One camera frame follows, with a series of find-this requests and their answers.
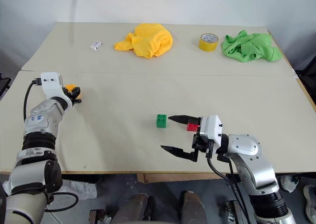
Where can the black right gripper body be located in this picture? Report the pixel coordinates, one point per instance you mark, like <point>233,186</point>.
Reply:
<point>203,146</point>

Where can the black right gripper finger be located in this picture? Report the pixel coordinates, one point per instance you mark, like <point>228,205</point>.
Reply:
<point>181,153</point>
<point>184,119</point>

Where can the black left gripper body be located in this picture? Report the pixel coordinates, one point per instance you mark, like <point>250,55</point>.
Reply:
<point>70,97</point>

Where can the yellow toy brick cube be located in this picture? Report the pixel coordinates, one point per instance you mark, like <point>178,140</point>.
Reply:
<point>70,87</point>

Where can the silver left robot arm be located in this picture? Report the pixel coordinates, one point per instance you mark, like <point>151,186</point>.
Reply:
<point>37,125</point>

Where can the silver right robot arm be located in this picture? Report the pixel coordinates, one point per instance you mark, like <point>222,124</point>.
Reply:
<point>256,169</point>

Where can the red toy brick cube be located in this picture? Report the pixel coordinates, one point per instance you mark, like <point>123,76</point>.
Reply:
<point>191,127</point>

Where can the green toy brick cube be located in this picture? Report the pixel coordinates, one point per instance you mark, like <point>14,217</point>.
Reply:
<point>161,121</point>

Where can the small white box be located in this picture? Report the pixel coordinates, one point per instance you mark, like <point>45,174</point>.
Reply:
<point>95,45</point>

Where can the dark rounded robot leg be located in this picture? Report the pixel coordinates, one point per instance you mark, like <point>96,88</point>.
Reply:
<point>139,209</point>
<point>193,208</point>

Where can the black object beside table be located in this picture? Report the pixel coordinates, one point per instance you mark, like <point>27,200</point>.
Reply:
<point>4,85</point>

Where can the yellow tape roll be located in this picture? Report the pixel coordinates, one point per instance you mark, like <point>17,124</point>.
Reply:
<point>208,45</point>

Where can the crumpled yellow cloth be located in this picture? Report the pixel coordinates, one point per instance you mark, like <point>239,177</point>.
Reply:
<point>150,40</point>

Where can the white plastic bag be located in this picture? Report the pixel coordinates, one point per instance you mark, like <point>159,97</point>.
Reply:
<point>81,189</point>

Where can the crumpled white wrapper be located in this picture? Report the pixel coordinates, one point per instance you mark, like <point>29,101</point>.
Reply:
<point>289,183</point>

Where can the crumpled green cloth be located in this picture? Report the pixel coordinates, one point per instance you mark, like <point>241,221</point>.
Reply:
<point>249,47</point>

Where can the grey sneaker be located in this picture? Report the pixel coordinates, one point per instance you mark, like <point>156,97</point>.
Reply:
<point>310,201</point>

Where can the black chair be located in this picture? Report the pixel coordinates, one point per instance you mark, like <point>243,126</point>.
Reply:
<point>307,83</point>

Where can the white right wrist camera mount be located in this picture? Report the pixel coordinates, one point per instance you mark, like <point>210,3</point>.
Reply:
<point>209,129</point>

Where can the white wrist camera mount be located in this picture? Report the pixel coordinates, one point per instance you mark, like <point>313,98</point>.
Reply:
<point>50,85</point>
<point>209,129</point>

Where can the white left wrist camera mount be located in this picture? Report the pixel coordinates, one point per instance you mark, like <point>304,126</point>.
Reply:
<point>50,85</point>

